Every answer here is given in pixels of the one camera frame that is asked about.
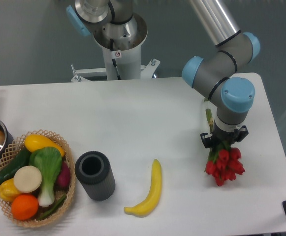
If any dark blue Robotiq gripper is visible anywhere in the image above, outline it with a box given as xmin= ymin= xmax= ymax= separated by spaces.
xmin=200 ymin=122 xmax=249 ymax=148

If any red tulip bouquet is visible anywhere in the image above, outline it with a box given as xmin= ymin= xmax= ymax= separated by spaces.
xmin=203 ymin=97 xmax=246 ymax=187

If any dark grey ribbed vase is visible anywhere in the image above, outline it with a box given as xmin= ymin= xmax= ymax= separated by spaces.
xmin=75 ymin=151 xmax=116 ymax=201

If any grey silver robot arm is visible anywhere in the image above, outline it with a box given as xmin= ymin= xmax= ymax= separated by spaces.
xmin=66 ymin=0 xmax=260 ymax=148

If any yellow banana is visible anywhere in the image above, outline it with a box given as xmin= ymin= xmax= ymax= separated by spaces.
xmin=124 ymin=159 xmax=162 ymax=217

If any purple red onion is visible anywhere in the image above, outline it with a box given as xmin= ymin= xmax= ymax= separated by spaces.
xmin=56 ymin=162 xmax=71 ymax=189

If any green bok choy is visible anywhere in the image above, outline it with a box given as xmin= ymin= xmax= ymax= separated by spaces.
xmin=29 ymin=147 xmax=62 ymax=207

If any green bean pod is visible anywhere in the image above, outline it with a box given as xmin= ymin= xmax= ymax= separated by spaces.
xmin=37 ymin=195 xmax=66 ymax=221

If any yellow squash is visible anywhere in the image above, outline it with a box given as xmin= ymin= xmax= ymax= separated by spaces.
xmin=24 ymin=134 xmax=65 ymax=157

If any white round radish slice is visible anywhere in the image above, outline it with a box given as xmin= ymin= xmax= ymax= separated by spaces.
xmin=13 ymin=166 xmax=42 ymax=193

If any dark green cucumber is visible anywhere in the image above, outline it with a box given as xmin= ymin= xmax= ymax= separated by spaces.
xmin=0 ymin=147 xmax=31 ymax=185

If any orange fruit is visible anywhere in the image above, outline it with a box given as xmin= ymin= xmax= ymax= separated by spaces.
xmin=11 ymin=194 xmax=39 ymax=220

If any woven wicker basket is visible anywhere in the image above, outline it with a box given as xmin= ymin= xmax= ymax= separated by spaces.
xmin=0 ymin=129 xmax=76 ymax=228

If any yellow bell pepper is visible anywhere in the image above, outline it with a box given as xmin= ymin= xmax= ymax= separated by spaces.
xmin=0 ymin=178 xmax=22 ymax=202

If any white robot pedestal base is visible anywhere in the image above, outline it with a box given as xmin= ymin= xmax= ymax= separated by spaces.
xmin=71 ymin=45 xmax=160 ymax=82

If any black cable on pedestal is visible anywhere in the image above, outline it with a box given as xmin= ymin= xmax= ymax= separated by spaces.
xmin=109 ymin=38 xmax=122 ymax=80

